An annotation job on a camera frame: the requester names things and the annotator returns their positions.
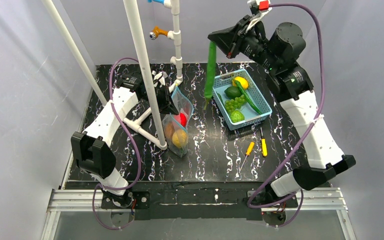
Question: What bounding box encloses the orange fruit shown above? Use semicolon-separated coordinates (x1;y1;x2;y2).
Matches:
232;76;249;90

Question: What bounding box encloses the thin green bean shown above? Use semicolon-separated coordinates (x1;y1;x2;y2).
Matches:
233;80;262;115

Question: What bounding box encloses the clear zip top bag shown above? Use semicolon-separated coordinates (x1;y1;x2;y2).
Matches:
162;86;194;158

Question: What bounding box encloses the red tomato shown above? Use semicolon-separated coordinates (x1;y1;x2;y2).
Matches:
176;113;188;128

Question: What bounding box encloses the yellow lemon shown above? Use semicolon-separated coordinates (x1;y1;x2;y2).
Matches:
171;129;189;149

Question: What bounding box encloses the long green cucumber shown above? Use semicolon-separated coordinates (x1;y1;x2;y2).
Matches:
203;41;217;110

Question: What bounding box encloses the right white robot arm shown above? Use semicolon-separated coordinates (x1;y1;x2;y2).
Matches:
208;15;356;200

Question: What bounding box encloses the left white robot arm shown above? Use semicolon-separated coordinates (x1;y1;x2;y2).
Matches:
70;72;149;196

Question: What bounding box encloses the orange webcam on pipe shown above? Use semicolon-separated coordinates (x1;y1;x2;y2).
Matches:
149;26;169;40

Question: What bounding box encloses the light blue plastic basket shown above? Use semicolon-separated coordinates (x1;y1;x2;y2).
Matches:
212;69;272;131

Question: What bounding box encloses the green grape bunch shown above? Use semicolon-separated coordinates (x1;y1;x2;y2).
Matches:
224;95;247;114

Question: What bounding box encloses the blue clip on pipe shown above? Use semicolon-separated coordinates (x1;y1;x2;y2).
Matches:
147;0;165;4

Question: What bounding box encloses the light green vegetable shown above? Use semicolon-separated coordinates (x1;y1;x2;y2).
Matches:
229;110;245;123

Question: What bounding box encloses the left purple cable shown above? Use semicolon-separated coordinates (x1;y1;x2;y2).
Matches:
91;56;143;231

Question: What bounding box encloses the white PVC pipe frame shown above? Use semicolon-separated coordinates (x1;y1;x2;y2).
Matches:
43;0;168;150

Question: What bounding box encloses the orange handled screwdriver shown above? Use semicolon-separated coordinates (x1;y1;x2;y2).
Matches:
238;142;255;173

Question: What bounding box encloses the yellow handled screwdriver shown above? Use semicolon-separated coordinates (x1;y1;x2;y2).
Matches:
260;127;268;157

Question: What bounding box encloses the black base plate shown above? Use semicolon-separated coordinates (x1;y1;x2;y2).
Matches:
99;180;299;221

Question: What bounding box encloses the aluminium rail frame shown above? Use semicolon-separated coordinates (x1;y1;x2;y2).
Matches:
42;184;356;240

